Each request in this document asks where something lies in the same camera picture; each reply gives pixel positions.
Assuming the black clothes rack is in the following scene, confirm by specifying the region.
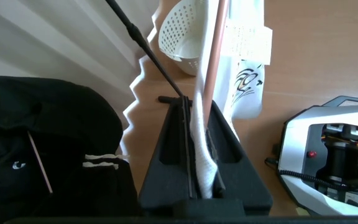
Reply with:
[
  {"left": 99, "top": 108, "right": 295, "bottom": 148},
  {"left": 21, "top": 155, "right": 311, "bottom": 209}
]
[{"left": 104, "top": 0, "right": 196, "bottom": 106}]

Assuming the beige curtain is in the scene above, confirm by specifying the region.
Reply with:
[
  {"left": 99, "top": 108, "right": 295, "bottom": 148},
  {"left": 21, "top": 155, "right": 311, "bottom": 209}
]
[{"left": 0, "top": 0, "right": 161, "bottom": 130}]

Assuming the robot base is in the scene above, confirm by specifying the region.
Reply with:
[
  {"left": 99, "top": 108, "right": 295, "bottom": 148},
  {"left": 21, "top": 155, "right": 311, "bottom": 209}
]
[{"left": 264, "top": 95, "right": 358, "bottom": 217}]

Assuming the white garment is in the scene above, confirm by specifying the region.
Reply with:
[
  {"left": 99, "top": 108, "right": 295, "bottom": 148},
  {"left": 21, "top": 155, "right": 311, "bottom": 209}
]
[{"left": 188, "top": 0, "right": 273, "bottom": 200}]

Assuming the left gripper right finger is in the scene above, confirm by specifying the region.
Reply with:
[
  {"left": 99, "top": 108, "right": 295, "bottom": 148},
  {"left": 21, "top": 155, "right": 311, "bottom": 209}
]
[{"left": 205, "top": 99, "right": 274, "bottom": 217}]

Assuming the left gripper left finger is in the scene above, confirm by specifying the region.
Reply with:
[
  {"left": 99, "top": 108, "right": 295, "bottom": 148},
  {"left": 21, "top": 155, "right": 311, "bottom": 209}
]
[{"left": 138, "top": 96, "right": 198, "bottom": 218}]

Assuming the black garment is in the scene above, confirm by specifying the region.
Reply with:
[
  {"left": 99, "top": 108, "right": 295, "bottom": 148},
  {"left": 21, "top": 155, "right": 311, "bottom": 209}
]
[{"left": 0, "top": 75, "right": 138, "bottom": 220}]

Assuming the white laundry basket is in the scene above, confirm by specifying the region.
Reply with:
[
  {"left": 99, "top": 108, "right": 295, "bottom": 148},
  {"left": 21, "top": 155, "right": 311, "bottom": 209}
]
[{"left": 157, "top": 0, "right": 211, "bottom": 77}]

